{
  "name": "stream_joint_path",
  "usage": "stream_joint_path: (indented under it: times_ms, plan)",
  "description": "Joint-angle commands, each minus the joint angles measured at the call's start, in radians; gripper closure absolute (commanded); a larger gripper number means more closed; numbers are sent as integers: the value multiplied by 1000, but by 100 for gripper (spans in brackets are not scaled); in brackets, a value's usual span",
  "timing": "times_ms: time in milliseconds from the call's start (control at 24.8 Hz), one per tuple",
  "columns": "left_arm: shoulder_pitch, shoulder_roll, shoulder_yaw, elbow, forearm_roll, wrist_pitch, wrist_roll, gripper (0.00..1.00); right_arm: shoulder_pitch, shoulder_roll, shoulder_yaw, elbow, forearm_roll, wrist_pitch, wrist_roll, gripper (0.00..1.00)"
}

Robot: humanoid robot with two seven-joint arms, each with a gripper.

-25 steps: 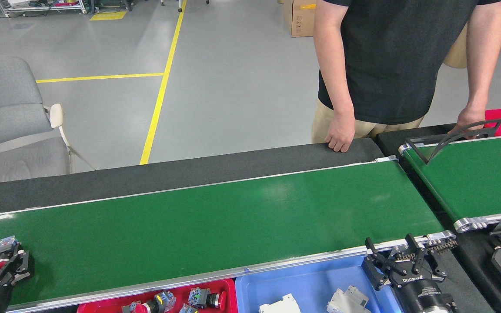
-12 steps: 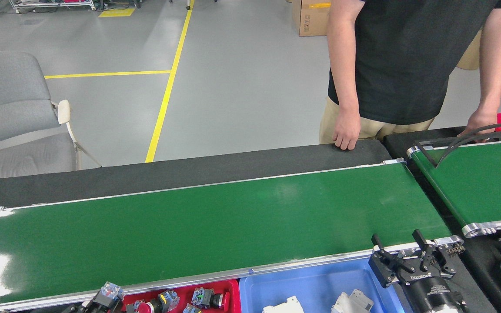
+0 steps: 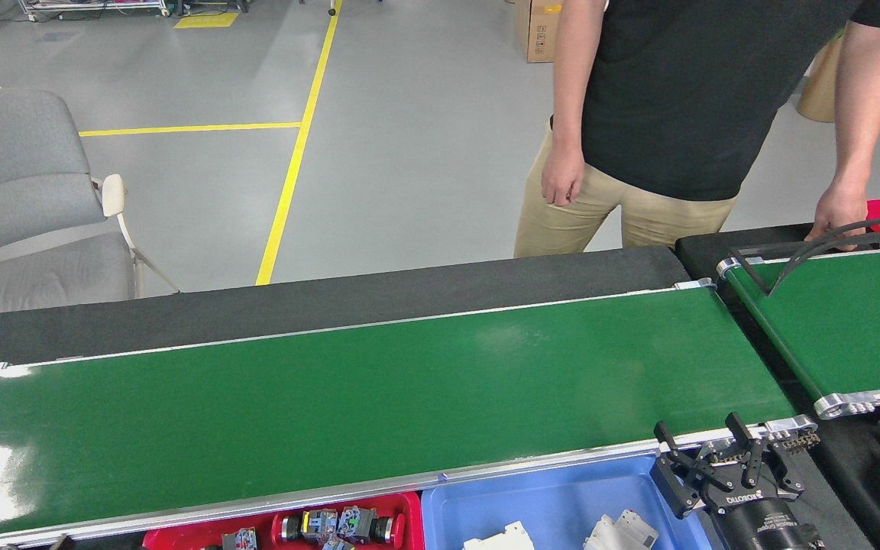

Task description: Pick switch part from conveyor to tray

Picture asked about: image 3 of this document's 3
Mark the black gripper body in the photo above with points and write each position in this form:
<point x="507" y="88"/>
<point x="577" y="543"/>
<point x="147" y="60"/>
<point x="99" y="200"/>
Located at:
<point x="765" y="527"/>

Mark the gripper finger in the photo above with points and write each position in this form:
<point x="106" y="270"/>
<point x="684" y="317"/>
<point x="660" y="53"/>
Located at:
<point x="784" y="473"/>
<point x="673" y="485"/>

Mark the white circuit breaker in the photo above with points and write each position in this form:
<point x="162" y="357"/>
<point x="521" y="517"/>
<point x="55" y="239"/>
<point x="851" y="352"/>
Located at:
<point x="623" y="531"/>
<point x="501" y="538"/>

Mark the person's left forearm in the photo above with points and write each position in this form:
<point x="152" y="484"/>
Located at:
<point x="864" y="114"/>

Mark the person's right forearm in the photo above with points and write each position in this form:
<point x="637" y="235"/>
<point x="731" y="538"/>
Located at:
<point x="577" y="76"/>

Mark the short green conveyor belt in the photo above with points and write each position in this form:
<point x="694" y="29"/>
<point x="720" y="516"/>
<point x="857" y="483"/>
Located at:
<point x="852" y="336"/>

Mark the long green conveyor belt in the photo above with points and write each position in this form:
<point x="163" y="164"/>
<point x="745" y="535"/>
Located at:
<point x="409" y="397"/>

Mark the person's left hand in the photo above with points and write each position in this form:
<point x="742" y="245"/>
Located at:
<point x="841" y="221"/>

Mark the person's right hand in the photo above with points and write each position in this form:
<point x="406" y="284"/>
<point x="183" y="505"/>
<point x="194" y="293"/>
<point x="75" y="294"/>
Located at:
<point x="562" y="176"/>

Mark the blue plastic bin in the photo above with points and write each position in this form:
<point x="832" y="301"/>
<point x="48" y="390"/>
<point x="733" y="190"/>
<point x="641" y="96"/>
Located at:
<point x="547" y="504"/>

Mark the potted plant tan pot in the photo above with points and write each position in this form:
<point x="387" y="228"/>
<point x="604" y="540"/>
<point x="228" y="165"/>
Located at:
<point x="820" y="92"/>

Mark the person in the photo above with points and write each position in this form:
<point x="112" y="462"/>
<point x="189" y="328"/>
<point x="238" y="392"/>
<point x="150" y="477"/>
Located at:
<point x="677" y="92"/>

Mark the brown cardboard box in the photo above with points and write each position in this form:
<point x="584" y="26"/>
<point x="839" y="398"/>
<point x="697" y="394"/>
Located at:
<point x="539" y="34"/>

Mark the grey office chair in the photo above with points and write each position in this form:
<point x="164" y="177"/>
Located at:
<point x="12" y="176"/>

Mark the metal shelf rack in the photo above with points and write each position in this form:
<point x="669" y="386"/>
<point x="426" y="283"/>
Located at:
<point x="96" y="6"/>

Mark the black curved guide bracket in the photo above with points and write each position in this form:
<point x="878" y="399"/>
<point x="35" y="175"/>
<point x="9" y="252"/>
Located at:
<point x="751" y="275"/>

